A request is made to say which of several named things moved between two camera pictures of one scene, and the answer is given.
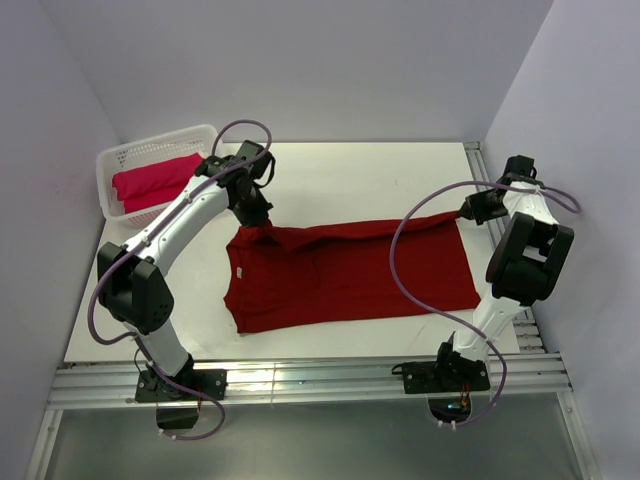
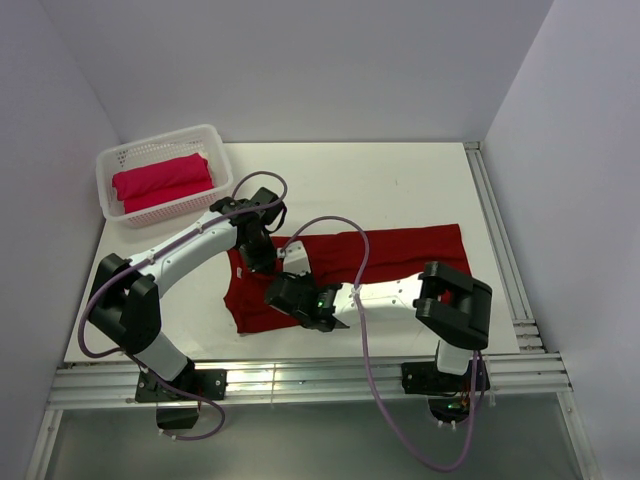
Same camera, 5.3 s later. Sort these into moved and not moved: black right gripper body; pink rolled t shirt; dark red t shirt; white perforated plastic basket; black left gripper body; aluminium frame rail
Moved: dark red t shirt; black left gripper body; black right gripper body
Not moved: pink rolled t shirt; aluminium frame rail; white perforated plastic basket
